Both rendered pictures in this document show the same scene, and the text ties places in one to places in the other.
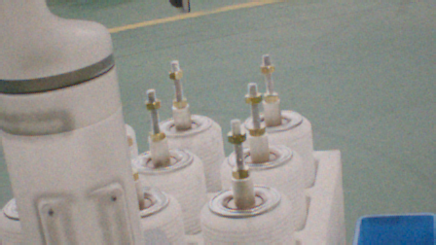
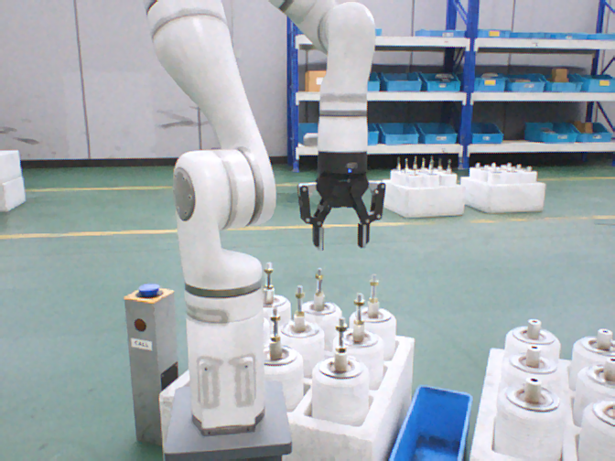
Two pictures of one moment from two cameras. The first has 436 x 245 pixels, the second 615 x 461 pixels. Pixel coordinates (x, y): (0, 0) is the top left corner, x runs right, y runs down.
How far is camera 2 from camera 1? 8 cm
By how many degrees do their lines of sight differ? 8
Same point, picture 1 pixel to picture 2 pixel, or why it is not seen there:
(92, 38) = (248, 271)
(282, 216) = (361, 381)
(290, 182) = (373, 358)
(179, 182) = (307, 344)
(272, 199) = (357, 369)
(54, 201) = (209, 362)
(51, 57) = (220, 279)
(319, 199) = (393, 370)
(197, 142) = (324, 319)
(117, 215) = (246, 376)
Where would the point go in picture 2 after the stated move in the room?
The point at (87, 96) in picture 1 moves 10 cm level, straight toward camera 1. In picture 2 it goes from (239, 305) to (229, 343)
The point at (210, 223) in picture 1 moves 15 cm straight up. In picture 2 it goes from (317, 377) to (317, 290)
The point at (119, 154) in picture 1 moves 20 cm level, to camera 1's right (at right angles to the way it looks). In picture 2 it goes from (254, 339) to (428, 348)
